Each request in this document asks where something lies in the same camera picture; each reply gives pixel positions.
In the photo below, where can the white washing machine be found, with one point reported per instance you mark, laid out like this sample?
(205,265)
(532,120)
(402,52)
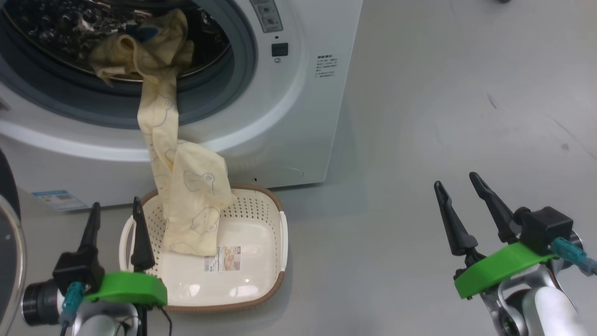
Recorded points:
(298,130)

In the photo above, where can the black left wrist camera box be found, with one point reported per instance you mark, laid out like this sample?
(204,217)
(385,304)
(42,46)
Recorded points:
(77,270)

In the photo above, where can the blue energy label sticker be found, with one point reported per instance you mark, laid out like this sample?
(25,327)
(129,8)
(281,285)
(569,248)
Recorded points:
(58,200)

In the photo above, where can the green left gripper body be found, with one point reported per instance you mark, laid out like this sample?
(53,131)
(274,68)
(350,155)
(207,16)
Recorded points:
(126,289)

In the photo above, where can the yellow garment with blue cuffs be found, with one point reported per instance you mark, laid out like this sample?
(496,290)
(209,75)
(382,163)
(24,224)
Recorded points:
(196,196)

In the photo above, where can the black door latch socket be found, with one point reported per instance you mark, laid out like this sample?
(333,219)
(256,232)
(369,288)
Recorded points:
(280,50)

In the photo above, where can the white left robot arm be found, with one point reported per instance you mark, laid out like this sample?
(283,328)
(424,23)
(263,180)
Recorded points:
(105,329)

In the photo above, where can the paper label inside basket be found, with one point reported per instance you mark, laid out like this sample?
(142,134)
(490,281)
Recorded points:
(222,259)

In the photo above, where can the cream perforated laundry basket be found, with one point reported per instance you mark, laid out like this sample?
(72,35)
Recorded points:
(252,280)

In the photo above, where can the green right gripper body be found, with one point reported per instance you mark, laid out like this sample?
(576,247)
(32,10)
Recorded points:
(499,270)

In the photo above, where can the perforated steel drum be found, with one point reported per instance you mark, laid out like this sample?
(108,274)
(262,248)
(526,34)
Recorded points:
(46,32)

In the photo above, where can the grey rubber door gasket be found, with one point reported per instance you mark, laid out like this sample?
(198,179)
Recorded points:
(214,88)

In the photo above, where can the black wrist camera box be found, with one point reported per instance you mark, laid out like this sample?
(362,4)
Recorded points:
(77,270)
(543,231)

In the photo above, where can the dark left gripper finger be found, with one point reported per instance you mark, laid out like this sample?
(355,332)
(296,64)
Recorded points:
(141,242)
(92,233)

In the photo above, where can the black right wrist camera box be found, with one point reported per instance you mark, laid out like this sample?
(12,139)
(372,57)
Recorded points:
(543,231)

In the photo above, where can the black round washing machine door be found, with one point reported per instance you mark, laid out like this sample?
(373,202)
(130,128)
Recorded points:
(9,261)

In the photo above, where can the small printed text sticker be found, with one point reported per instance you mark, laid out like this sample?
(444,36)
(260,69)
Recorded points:
(326,65)

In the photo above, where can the grey warning sticker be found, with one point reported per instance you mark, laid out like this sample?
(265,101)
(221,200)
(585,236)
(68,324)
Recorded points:
(267,16)

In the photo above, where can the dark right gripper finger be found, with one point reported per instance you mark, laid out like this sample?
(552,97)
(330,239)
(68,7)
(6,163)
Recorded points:
(454,224)
(494,205)

